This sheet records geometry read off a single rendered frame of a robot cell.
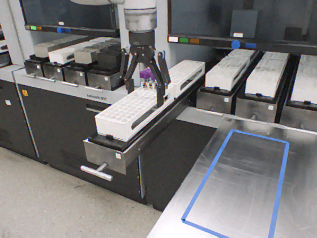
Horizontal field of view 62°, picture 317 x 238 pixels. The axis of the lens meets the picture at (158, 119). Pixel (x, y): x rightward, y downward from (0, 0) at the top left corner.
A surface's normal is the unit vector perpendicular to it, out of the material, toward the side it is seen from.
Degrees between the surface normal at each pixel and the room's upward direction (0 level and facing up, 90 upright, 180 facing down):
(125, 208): 0
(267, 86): 90
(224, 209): 0
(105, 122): 90
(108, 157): 90
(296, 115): 90
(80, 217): 0
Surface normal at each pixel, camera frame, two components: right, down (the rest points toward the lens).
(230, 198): -0.03, -0.88
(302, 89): -0.48, 0.43
